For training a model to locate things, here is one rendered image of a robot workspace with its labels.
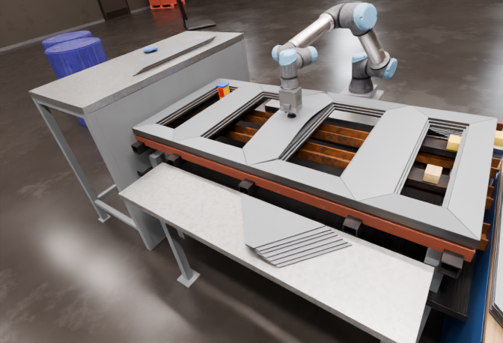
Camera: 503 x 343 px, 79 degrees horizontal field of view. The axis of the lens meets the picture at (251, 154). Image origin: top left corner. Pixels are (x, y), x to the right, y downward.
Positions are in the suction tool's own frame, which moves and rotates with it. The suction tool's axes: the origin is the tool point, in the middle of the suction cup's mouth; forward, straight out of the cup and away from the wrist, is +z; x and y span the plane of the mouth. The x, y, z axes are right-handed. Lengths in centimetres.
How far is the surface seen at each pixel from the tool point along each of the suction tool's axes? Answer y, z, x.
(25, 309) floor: -118, 87, -118
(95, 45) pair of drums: -283, 0, 76
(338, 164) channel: 24.5, 18.1, -2.9
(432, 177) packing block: 62, 8, -10
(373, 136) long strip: 37.5, 2.9, 2.0
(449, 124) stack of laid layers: 63, 5, 25
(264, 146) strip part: -0.9, 1.5, -23.8
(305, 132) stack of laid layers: 8.9, 4.0, -3.8
